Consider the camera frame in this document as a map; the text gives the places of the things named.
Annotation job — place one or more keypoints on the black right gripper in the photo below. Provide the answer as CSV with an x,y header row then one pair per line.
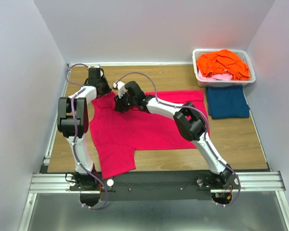
x,y
118,104

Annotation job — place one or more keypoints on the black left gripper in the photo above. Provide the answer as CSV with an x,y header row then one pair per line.
x,y
108,89

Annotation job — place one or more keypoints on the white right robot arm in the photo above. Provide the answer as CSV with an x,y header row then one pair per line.
x,y
192,125

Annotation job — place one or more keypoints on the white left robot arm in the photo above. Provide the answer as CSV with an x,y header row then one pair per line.
x,y
73,123

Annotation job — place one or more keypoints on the white plastic laundry basket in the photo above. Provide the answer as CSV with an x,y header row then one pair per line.
x,y
217,83

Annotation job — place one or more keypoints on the light pink t shirt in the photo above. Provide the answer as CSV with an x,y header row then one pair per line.
x,y
221,77

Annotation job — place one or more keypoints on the folded blue t shirt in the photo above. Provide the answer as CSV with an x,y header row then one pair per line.
x,y
227,102

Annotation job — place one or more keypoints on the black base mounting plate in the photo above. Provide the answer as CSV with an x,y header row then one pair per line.
x,y
155,186

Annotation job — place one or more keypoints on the orange t shirt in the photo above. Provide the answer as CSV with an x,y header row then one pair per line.
x,y
223,62

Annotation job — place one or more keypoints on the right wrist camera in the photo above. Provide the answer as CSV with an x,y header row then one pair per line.
x,y
132,89

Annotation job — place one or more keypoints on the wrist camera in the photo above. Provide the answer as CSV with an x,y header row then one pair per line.
x,y
95,72
132,89

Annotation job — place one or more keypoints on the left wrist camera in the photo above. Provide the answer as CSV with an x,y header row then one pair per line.
x,y
95,72

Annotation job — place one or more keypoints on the aluminium front frame rail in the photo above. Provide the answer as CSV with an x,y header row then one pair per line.
x,y
249,181

